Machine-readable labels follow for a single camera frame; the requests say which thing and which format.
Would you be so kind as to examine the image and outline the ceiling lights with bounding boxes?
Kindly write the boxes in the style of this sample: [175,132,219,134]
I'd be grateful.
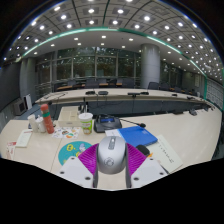
[4,0,223,83]

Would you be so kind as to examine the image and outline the grey monitor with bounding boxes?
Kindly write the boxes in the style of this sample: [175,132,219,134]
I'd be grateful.
[13,99,28,116]

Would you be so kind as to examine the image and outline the dark office chairs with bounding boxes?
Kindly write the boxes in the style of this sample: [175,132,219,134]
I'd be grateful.
[66,78,188,94]

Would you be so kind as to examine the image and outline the blue and white book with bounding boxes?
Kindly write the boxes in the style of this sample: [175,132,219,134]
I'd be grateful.
[105,125,159,148]

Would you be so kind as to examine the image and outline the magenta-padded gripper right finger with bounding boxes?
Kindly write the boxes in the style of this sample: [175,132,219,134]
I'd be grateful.
[124,142,169,189]

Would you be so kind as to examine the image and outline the small white bottle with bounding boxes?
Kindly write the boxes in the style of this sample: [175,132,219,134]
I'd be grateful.
[35,116,47,133]

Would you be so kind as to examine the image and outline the round teal cartoon mouse pad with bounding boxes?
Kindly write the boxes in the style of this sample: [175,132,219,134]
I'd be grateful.
[57,140,93,167]

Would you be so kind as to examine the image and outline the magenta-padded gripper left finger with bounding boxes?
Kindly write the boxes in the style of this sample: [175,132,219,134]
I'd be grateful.
[58,143,100,189]

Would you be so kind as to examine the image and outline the cream paper document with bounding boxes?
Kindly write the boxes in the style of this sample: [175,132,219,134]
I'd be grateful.
[146,134,184,174]

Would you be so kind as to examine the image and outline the white cardboard box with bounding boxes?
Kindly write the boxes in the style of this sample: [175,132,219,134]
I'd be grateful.
[57,106,83,128]

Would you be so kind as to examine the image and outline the silver grey computer mouse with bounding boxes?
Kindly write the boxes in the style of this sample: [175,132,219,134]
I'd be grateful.
[96,135,127,175]

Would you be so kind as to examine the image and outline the red and white leaflet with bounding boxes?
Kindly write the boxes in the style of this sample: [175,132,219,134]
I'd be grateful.
[5,141,18,160]

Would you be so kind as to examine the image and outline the colourful sticker sheet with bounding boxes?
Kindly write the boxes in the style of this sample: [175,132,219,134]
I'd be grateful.
[52,127,81,140]

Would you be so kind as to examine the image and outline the red-orange drink bottle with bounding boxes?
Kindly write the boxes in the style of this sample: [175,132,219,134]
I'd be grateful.
[40,103,55,135]

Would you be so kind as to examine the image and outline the black conference microphone console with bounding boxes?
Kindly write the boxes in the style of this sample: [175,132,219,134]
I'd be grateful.
[93,114,123,134]

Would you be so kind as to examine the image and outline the paper cup with straw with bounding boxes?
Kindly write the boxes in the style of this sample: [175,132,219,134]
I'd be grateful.
[78,105,94,135]

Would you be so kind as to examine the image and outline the black gooseneck microphone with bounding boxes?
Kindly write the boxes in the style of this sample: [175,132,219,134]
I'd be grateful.
[119,118,147,129]

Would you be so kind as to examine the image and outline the white paper cup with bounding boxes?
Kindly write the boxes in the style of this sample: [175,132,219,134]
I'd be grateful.
[27,113,38,134]

